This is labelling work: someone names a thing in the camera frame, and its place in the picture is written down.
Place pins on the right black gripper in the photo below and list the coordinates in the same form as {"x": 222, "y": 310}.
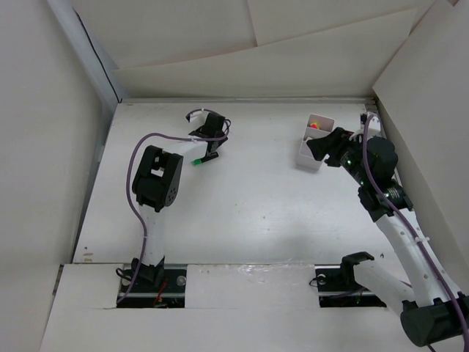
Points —
{"x": 333, "y": 144}

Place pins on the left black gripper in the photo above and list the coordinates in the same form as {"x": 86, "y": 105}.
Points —
{"x": 197, "y": 130}

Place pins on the green cap highlighter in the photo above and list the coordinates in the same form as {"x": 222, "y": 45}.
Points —
{"x": 206, "y": 158}

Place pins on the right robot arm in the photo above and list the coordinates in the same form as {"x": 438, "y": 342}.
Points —
{"x": 431, "y": 306}

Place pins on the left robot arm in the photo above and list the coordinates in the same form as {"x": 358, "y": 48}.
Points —
{"x": 157, "y": 179}

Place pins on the white divided container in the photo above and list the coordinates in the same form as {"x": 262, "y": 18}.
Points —
{"x": 309, "y": 154}

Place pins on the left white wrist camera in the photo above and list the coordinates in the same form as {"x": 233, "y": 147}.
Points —
{"x": 194, "y": 115}

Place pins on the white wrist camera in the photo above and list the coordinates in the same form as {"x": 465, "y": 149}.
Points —
{"x": 194, "y": 115}
{"x": 373, "y": 122}

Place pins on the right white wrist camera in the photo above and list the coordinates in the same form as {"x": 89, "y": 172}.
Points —
{"x": 373, "y": 122}

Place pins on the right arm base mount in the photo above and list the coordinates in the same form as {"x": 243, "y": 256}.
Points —
{"x": 336, "y": 285}

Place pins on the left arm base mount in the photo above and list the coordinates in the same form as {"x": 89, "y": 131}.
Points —
{"x": 160, "y": 287}

